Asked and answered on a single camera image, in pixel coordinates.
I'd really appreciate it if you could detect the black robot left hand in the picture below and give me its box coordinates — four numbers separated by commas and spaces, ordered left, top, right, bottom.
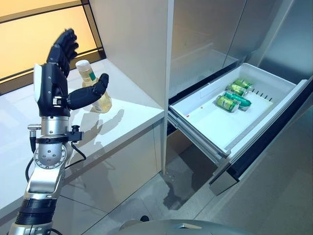
33, 28, 110, 118

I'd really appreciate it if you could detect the yellow tea plastic bottle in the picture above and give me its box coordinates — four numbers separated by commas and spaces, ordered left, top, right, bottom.
75, 60, 112, 114

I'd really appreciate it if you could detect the white fridge drawer steel front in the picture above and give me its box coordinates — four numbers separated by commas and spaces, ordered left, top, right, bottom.
168, 62, 313, 196

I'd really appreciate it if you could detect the stainless steel fridge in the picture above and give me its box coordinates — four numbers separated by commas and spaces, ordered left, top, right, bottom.
167, 0, 260, 177

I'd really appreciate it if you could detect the tall white cabinet panel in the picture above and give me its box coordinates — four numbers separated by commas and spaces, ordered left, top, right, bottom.
89, 0, 175, 175

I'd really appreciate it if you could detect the light green drink can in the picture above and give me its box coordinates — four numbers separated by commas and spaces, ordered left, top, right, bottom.
226, 83, 249, 96
232, 78, 255, 91
215, 94, 240, 113

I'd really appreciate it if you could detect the dark green drink can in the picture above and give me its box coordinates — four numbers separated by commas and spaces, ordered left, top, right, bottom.
224, 91, 252, 111

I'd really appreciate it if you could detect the grey robot torso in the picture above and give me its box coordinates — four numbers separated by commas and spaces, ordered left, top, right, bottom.
119, 219, 247, 235

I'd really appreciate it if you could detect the brushed steel side panel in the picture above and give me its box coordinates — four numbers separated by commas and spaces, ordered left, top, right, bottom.
249, 0, 313, 84

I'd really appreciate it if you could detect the orange window with dark frame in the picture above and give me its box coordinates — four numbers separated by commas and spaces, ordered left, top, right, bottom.
0, 0, 108, 96

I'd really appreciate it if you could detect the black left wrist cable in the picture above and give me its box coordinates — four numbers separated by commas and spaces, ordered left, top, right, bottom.
25, 137, 87, 183

